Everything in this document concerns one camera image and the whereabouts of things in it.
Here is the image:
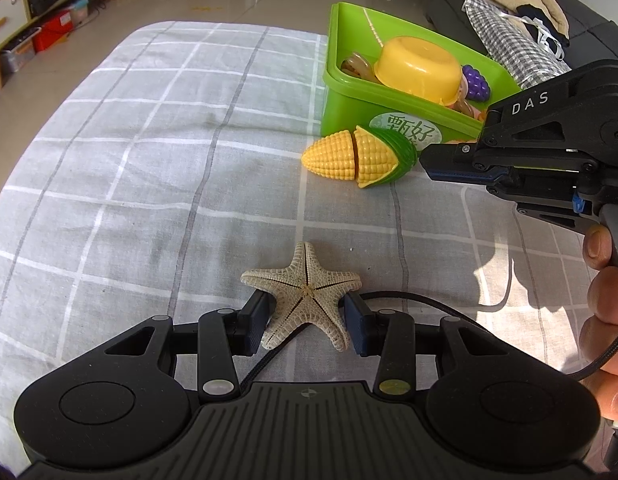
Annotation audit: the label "white wooden cabinet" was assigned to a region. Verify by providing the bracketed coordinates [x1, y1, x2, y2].
[0, 0, 155, 96]

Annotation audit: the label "grey plaid blanket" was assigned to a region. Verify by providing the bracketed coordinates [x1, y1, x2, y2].
[441, 0, 572, 86]

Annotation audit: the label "yellow plastic bowl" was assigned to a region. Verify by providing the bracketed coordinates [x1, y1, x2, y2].
[374, 36, 464, 107]

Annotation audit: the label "purple toy grapes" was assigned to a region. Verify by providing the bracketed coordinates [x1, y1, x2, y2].
[461, 64, 491, 103]

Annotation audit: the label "toy corn cob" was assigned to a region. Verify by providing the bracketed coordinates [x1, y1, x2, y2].
[301, 126, 419, 190]

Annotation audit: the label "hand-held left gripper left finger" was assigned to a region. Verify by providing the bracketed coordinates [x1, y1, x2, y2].
[96, 290, 276, 405]

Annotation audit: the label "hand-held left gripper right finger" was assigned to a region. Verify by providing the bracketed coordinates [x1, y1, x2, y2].
[340, 292, 520, 405]

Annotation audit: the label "grey checked tablecloth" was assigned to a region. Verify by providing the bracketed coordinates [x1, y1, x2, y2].
[0, 21, 618, 476]

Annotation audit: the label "green plastic box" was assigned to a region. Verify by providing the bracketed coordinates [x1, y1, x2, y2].
[321, 2, 524, 152]

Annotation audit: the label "person's right hand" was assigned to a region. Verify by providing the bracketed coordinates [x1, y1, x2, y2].
[579, 223, 618, 423]

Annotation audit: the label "black braided cable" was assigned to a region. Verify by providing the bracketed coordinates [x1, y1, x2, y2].
[559, 327, 618, 383]

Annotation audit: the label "dark grey sofa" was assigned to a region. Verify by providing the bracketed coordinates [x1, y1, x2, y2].
[424, 0, 618, 81]

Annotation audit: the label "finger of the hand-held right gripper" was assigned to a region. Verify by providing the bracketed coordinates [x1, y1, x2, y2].
[485, 169, 604, 235]
[419, 142, 600, 183]

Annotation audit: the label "red storage bin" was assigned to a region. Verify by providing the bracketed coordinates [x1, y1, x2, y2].
[33, 8, 72, 53]

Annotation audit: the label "dark garment with white straps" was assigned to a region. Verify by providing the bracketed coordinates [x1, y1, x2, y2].
[516, 4, 572, 61]

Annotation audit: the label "dried starfish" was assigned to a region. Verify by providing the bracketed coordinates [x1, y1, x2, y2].
[240, 241, 364, 353]

